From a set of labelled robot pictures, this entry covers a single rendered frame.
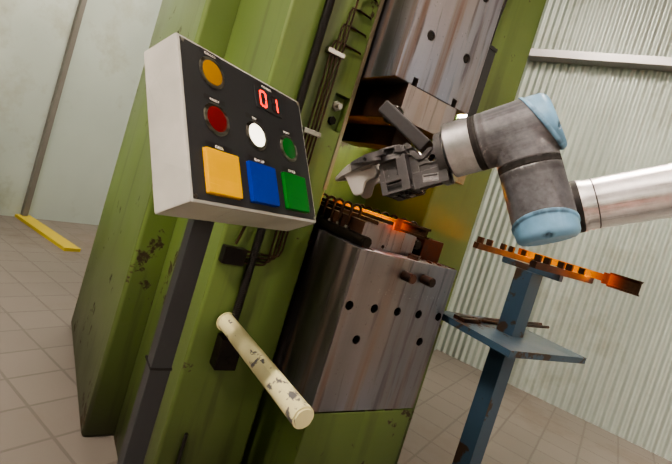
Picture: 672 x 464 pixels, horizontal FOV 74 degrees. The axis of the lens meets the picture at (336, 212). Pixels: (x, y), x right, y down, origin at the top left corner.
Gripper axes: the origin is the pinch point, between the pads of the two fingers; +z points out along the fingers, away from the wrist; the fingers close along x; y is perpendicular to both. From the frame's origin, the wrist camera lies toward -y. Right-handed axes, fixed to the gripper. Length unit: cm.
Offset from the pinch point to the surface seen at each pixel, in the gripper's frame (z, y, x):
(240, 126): 11.0, -9.3, -14.2
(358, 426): 31, 57, 46
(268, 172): 10.2, -1.6, -8.8
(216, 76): 10.6, -16.7, -19.4
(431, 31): -14, -43, 38
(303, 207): 10.3, 3.7, 1.3
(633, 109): -89, -84, 307
